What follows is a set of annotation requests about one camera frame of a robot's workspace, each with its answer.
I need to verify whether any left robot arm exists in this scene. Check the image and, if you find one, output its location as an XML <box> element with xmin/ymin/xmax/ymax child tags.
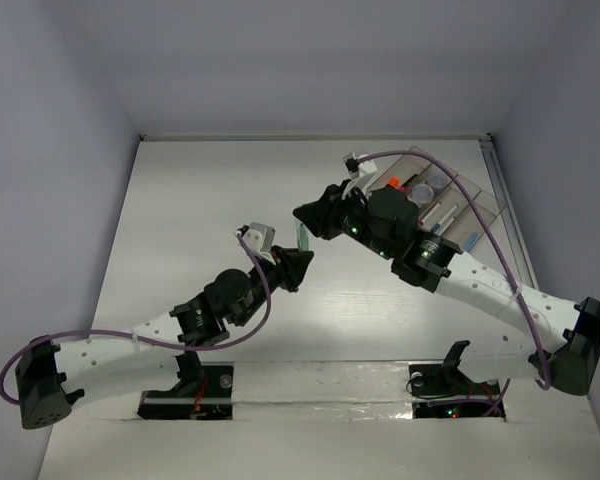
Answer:
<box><xmin>15</xmin><ymin>246</ymin><xmax>314</xmax><ymax>430</ymax></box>

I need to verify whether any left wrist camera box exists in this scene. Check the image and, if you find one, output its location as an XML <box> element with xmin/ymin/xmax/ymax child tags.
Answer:
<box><xmin>235</xmin><ymin>222</ymin><xmax>275</xmax><ymax>264</ymax></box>

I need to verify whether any red capped white pen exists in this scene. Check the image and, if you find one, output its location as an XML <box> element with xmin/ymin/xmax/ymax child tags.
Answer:
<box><xmin>419</xmin><ymin>202</ymin><xmax>441</xmax><ymax>226</ymax></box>

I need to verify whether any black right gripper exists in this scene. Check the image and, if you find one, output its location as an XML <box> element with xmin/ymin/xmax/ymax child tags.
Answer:
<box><xmin>292</xmin><ymin>179</ymin><xmax>395</xmax><ymax>261</ymax></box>

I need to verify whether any blue utility knife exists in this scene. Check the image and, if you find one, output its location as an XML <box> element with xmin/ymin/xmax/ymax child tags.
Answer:
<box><xmin>463</xmin><ymin>232</ymin><xmax>479</xmax><ymax>251</ymax></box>

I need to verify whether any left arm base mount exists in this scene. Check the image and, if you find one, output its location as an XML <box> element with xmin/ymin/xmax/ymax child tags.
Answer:
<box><xmin>137</xmin><ymin>352</ymin><xmax>234</xmax><ymax>421</ymax></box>

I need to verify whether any white front board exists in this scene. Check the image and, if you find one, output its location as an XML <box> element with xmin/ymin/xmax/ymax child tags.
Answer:
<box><xmin>40</xmin><ymin>362</ymin><xmax>600</xmax><ymax>479</ymax></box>

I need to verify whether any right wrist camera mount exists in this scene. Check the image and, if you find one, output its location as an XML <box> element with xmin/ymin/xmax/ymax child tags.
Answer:
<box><xmin>343</xmin><ymin>152</ymin><xmax>378</xmax><ymax>192</ymax></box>

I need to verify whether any green utility knife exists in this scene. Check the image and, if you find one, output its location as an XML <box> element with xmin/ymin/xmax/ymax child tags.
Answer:
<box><xmin>295</xmin><ymin>221</ymin><xmax>310</xmax><ymax>251</ymax></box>

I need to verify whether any clear four-compartment organizer tray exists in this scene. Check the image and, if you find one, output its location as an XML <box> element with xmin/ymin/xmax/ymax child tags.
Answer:
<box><xmin>367</xmin><ymin>147</ymin><xmax>504</xmax><ymax>252</ymax></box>

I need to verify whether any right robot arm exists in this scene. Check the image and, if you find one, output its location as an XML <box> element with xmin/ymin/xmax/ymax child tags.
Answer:
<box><xmin>293</xmin><ymin>185</ymin><xmax>600</xmax><ymax>396</ymax></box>

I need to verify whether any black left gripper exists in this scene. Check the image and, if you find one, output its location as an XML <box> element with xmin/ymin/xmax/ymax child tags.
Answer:
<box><xmin>233</xmin><ymin>244</ymin><xmax>311</xmax><ymax>326</ymax></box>

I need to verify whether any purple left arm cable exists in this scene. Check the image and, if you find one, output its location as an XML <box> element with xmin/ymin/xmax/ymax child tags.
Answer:
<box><xmin>0</xmin><ymin>232</ymin><xmax>274</xmax><ymax>405</ymax></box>

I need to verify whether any clear jar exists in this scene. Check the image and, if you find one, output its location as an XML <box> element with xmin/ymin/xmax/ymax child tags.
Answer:
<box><xmin>408</xmin><ymin>183</ymin><xmax>435</xmax><ymax>207</ymax></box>
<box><xmin>426</xmin><ymin>170</ymin><xmax>451</xmax><ymax>192</ymax></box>

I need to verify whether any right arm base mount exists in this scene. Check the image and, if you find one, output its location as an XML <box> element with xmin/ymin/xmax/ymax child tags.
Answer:
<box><xmin>405</xmin><ymin>340</ymin><xmax>506</xmax><ymax>419</ymax></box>

